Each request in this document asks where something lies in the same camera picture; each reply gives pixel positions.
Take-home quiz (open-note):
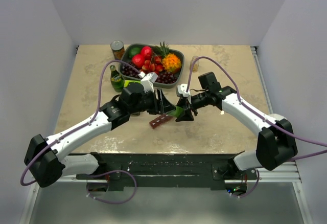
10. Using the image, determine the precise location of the purple cable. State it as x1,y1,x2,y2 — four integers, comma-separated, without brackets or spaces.
186,56,327,199
20,59,144,205

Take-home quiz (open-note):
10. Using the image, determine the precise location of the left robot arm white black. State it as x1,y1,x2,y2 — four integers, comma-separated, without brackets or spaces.
24,82,176,188

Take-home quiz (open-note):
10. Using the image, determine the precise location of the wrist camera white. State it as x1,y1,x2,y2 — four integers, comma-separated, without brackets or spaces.
138,72,158,92
176,83,191,98

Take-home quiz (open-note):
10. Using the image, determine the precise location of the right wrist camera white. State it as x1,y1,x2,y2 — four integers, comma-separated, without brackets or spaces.
176,83,191,98

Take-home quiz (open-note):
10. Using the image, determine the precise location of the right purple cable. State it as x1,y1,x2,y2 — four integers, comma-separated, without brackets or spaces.
186,56,327,199

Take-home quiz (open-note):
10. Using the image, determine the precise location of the purple grape bunch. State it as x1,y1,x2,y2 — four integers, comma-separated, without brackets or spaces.
120,63,177,84

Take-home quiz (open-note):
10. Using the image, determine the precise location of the red weekly pill organizer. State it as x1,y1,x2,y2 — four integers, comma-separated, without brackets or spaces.
149,114,173,129

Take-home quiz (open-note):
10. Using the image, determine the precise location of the red apple upper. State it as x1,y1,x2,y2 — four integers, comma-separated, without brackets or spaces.
141,46,153,60

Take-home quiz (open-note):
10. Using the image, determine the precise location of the red apple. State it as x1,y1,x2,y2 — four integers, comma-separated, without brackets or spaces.
141,46,153,60
131,54,145,69

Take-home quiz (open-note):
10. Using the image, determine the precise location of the green glass bottle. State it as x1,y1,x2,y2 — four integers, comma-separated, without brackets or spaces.
110,65,124,92

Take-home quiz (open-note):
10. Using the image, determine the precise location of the green pill bottle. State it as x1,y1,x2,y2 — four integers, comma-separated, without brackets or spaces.
168,106,184,118

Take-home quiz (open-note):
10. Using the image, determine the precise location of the tin can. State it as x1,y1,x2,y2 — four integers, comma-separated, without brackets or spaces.
110,40,125,60

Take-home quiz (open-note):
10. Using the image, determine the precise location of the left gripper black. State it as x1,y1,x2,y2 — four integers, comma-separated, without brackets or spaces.
129,88,176,116

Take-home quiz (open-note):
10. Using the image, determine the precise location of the aluminium rail frame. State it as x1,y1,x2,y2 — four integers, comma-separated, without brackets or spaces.
61,45,303,184

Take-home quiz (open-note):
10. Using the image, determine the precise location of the grey fruit tray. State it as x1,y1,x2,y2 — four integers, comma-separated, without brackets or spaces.
119,43,184,88

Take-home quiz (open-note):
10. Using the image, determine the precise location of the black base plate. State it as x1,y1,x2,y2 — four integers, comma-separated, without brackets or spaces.
73,152,255,191

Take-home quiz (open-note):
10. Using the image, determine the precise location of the clear glass jar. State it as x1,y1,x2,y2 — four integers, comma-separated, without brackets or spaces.
190,56,199,73

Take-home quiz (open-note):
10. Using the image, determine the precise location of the razor box black green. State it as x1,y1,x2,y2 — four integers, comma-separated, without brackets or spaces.
124,80,140,87

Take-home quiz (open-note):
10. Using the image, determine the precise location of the pineapple top green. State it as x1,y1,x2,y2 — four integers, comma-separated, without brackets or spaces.
154,41,170,59

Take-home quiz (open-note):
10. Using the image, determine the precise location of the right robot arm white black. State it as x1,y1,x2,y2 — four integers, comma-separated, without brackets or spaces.
176,72,298,180

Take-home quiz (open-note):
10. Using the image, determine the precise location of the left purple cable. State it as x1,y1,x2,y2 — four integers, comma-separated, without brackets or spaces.
20,59,144,205

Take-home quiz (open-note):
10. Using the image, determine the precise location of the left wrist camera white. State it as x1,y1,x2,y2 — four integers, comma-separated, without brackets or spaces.
138,72,158,92

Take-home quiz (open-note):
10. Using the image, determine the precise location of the green lime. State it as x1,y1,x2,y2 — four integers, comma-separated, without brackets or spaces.
128,47,141,59

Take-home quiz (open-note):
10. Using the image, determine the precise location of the red apple lower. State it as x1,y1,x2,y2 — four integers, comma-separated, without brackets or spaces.
131,54,145,69

